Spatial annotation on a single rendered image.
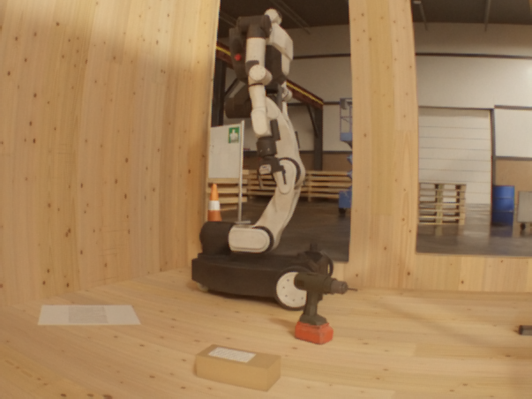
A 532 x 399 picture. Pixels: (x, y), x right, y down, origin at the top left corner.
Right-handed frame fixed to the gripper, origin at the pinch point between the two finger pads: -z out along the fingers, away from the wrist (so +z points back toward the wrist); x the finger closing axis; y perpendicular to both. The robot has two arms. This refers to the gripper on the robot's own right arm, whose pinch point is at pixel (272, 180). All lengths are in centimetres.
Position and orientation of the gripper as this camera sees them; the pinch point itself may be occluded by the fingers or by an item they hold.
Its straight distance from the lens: 200.0
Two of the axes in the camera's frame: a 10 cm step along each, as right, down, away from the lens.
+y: 2.5, -0.2, 9.7
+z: -1.7, -9.9, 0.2
